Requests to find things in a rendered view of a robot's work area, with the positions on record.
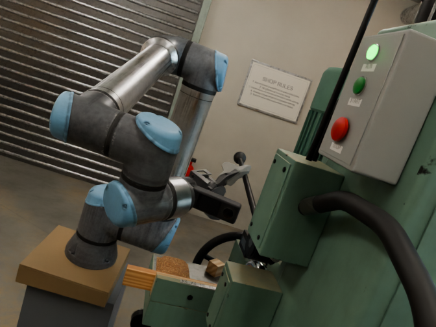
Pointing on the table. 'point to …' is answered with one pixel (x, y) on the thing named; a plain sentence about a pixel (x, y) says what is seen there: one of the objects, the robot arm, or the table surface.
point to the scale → (198, 285)
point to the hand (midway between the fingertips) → (242, 193)
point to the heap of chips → (172, 266)
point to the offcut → (215, 267)
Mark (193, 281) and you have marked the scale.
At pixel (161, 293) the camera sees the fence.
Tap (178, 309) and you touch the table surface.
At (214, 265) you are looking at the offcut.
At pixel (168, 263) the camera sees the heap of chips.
